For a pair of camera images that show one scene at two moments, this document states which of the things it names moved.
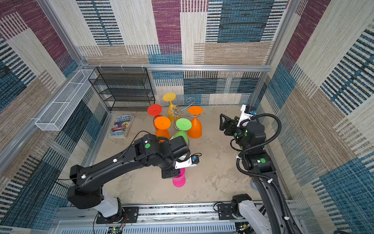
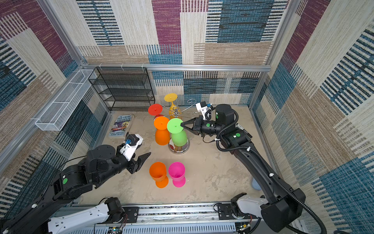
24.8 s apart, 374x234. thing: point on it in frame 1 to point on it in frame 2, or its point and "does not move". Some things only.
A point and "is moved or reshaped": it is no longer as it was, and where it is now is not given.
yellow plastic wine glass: [173, 111] does not move
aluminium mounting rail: [190, 217] does not move
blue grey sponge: [253, 185] does not move
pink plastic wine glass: [179, 181] does not move
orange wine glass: [196, 132] is moved or reshaped
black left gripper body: [171, 172] to [131, 165]
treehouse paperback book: [121, 126] does not move
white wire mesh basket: [55, 116] does not move
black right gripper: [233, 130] to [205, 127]
